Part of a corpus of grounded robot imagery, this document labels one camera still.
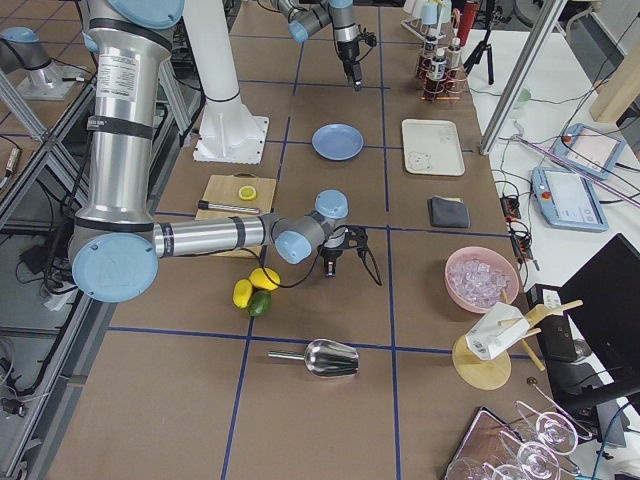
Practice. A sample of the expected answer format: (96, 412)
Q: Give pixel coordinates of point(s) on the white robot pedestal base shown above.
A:
(228, 132)

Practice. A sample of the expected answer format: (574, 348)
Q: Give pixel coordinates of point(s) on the steel cylinder black cap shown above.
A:
(229, 208)

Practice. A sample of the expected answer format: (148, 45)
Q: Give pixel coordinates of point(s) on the copper wire bottle rack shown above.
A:
(449, 88)

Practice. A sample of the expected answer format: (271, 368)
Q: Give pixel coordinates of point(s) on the wooden cutting board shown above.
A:
(224, 190)

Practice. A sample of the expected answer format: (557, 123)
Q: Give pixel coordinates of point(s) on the pink bowl of ice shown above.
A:
(476, 278)

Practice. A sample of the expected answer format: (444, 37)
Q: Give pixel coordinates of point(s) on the black camera tripod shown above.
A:
(484, 47)

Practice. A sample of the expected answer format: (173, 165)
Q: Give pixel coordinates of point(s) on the blue teach pendant far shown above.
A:
(589, 149)

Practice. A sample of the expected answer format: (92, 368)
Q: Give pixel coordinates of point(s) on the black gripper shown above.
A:
(347, 53)
(331, 251)

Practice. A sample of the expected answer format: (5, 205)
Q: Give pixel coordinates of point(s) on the green lime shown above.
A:
(260, 303)

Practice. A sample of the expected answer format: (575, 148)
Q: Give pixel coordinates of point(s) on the dark drink bottle right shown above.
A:
(453, 53)

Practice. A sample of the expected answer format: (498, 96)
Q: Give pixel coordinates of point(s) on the round yellow lemon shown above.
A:
(265, 279)

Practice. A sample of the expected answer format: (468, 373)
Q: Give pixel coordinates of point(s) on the cream bear tray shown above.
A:
(431, 147)

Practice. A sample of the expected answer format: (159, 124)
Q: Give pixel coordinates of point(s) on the blue teach pendant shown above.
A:
(567, 200)
(589, 149)

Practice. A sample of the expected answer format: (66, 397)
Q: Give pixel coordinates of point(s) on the dark drink bottle left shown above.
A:
(429, 47)

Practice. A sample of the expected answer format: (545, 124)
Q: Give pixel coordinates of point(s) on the wooden cup stand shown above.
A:
(493, 374)

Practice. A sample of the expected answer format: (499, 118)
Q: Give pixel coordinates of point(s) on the white cup on stand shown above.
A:
(501, 327)

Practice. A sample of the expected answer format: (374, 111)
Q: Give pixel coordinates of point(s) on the blue teach pendant near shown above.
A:
(567, 200)

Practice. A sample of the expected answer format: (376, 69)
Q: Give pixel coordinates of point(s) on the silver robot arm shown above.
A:
(116, 245)
(304, 22)

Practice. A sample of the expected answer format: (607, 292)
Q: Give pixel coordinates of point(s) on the dark drink bottle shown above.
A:
(438, 65)
(453, 53)
(429, 47)

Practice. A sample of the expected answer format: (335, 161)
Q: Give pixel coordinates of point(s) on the black monitor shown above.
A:
(608, 286)

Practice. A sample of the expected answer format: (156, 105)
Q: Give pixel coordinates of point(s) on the oval yellow lemon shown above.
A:
(242, 293)

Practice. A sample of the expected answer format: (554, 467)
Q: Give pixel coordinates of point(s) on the dark drink bottle front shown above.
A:
(438, 65)

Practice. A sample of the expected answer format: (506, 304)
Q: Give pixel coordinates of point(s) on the metal ice scoop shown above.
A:
(325, 358)

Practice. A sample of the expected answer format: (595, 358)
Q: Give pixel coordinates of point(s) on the wine glass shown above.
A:
(552, 429)

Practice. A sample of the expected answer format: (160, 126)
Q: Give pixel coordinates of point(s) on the half lemon slice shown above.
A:
(247, 193)

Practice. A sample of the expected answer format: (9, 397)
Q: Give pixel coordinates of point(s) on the blue plate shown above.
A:
(337, 142)

